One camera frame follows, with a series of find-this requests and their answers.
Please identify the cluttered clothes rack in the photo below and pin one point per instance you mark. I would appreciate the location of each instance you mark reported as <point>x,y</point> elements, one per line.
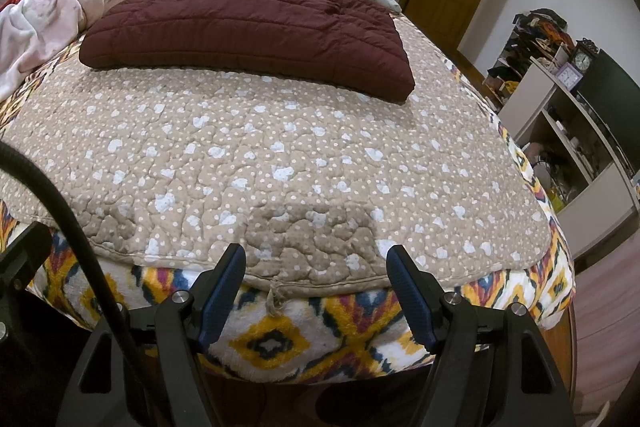
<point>530,37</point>

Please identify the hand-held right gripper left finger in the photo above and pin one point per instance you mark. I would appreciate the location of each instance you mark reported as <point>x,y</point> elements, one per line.
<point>222,292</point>

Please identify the beige dotted quilt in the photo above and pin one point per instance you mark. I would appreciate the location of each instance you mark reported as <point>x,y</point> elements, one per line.
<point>250,157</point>

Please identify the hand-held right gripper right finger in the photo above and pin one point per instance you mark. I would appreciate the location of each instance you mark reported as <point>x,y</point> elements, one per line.
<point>410,292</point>

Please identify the dark mantel clock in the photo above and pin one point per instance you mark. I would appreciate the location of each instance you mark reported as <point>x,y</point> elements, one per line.
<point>582,57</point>

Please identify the purple alarm clock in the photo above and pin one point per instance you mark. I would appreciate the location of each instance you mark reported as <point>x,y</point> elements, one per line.
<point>569,78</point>

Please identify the colourful patterned blanket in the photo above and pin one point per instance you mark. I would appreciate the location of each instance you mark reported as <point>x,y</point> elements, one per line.
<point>280,337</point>

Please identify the white shelf unit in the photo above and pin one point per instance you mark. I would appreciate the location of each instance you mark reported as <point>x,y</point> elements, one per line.
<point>530,92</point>

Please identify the black television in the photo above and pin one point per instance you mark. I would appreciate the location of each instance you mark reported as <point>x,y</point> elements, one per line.
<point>615,92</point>

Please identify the pink floral blanket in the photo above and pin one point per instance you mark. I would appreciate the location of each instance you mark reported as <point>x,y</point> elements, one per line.
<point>50,12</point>

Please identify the maroon quilted jacket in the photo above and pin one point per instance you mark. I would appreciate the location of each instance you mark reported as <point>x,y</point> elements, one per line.
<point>240,27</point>

